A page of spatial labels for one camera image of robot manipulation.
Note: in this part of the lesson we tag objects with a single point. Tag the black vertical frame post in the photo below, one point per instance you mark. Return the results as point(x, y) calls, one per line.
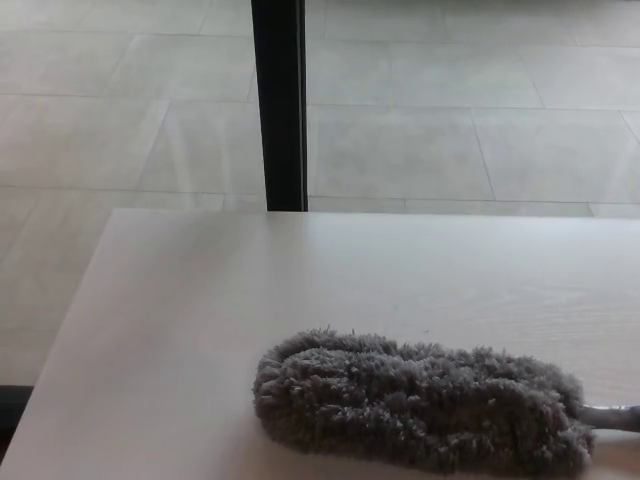
point(280, 100)

